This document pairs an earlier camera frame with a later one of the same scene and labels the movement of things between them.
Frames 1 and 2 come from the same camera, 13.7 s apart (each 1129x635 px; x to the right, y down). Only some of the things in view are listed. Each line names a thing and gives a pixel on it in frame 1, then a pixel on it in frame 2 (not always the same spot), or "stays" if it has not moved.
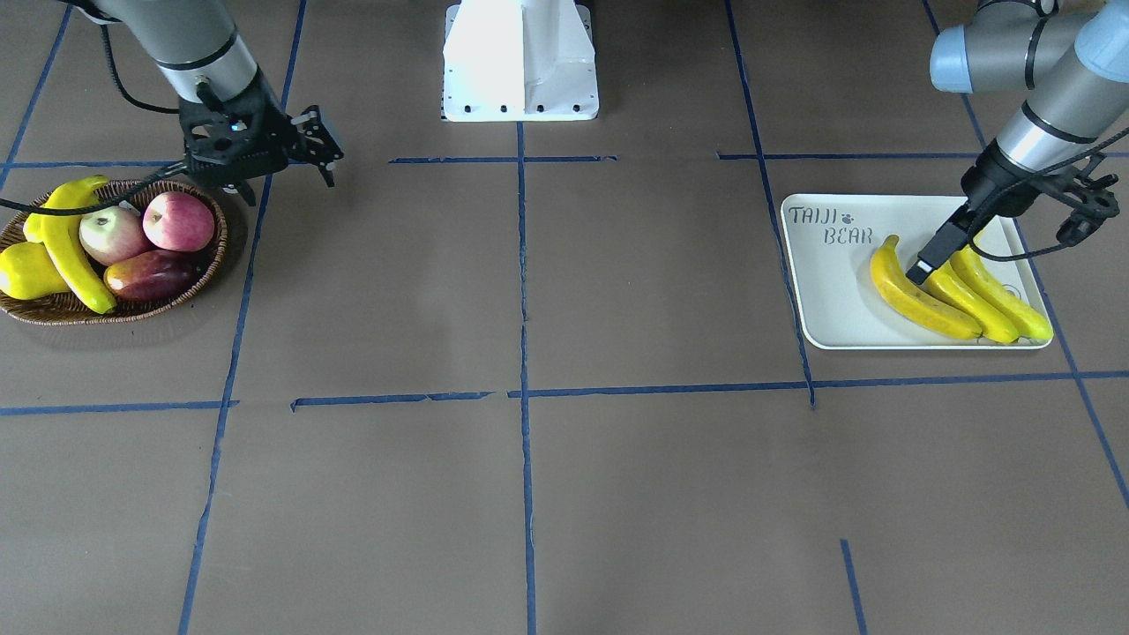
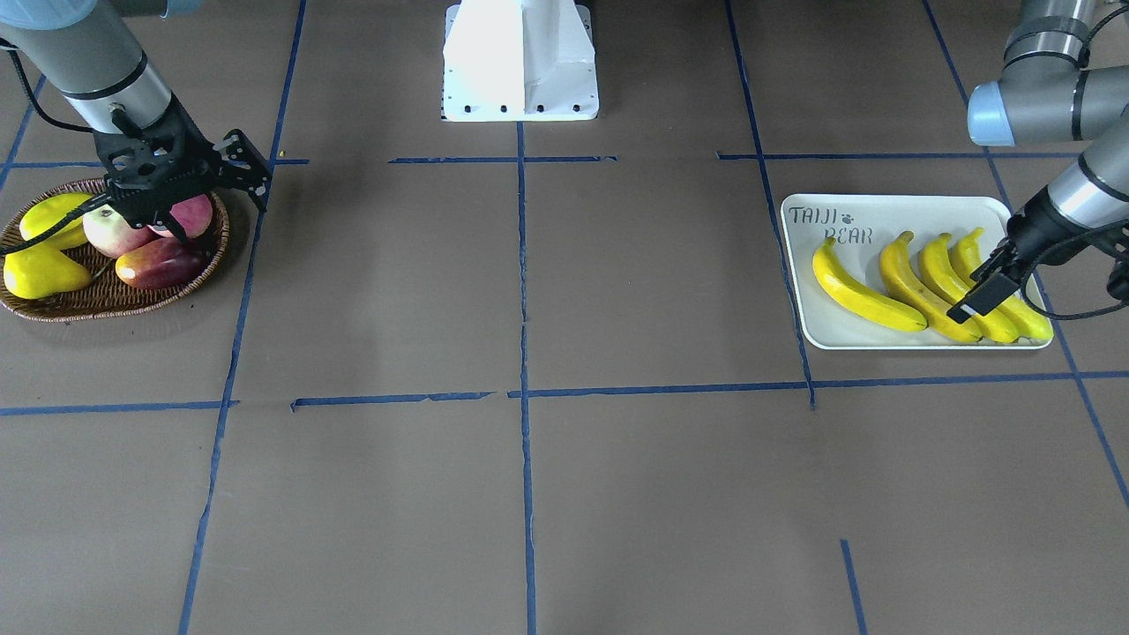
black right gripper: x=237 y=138 to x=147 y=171
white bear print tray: x=831 y=241 stays
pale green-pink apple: x=112 y=235 stays
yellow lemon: x=26 y=272 stays
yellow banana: x=63 y=239 to x=856 y=298
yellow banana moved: x=945 y=283 stays
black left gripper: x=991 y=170 to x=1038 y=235
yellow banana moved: x=1023 y=321 stays
